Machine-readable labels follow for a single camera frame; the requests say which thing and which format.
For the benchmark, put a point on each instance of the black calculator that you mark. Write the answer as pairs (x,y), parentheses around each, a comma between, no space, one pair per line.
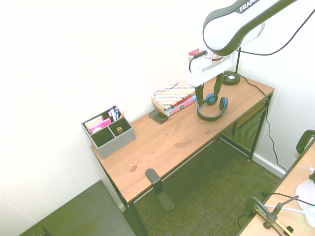
(158,117)

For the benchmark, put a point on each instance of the grey fabric desk organizer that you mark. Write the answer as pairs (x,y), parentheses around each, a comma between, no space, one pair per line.
(118,143)

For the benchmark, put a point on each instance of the beige notepad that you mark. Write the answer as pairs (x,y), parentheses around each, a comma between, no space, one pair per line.
(93,122)

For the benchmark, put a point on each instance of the black mesh desk panel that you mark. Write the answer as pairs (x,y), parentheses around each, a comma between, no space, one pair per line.
(253,132)

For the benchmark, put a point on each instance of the orange pencil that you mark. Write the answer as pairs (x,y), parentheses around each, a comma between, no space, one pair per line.
(121,115)

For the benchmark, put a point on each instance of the black metal headphone hanger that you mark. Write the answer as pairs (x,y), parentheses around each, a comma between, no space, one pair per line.
(160,189)

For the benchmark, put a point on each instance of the red spine book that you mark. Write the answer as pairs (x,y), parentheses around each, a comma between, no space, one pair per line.
(185,101)

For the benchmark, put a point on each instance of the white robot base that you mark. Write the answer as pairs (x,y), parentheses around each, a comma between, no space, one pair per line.
(305,191)

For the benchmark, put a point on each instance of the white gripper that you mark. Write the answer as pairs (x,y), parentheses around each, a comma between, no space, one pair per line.
(209,71)

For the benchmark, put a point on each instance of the small brass cylinder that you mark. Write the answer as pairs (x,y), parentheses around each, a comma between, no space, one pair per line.
(119,130)

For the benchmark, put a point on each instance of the grey metal camera mount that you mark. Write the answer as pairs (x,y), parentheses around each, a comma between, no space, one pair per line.
(273,216)

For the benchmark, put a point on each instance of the blue spine book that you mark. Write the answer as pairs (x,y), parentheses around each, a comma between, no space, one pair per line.
(180,109)

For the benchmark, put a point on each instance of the yellow black tool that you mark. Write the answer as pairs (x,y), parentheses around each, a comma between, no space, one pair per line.
(280,225)

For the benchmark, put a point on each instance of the pink sticky note pad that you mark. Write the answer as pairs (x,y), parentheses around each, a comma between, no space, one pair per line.
(101,124)

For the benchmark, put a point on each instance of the colourful patterned notebook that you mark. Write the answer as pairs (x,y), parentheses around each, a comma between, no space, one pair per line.
(172,94)

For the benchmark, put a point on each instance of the black desk lamp base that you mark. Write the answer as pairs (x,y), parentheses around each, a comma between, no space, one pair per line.
(231,79)

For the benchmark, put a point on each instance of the blue marker pen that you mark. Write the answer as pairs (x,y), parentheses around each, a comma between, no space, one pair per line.
(114,111)

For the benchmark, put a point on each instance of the black table clamp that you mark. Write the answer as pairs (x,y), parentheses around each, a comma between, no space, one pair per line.
(253,205)

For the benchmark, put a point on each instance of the blue black headphones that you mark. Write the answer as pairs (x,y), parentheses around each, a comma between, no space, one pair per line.
(209,117)

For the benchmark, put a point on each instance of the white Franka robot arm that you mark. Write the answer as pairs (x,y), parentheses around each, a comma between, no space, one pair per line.
(221,32)

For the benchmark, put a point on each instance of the white blue pen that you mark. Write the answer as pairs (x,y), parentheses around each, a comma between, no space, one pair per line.
(111,115)

